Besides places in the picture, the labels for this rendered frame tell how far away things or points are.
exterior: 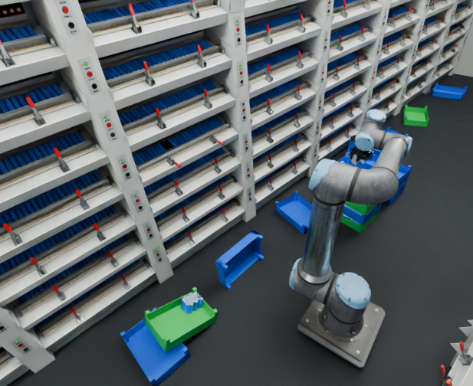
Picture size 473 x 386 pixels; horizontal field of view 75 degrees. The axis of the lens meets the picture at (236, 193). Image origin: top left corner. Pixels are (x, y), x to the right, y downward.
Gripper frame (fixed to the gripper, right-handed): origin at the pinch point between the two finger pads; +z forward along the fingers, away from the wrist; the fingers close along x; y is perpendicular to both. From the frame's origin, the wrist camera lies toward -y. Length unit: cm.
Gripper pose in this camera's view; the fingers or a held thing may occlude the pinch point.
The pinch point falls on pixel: (354, 161)
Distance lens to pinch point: 194.0
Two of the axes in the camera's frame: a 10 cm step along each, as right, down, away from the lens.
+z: 0.3, 5.9, 8.1
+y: 2.0, 7.9, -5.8
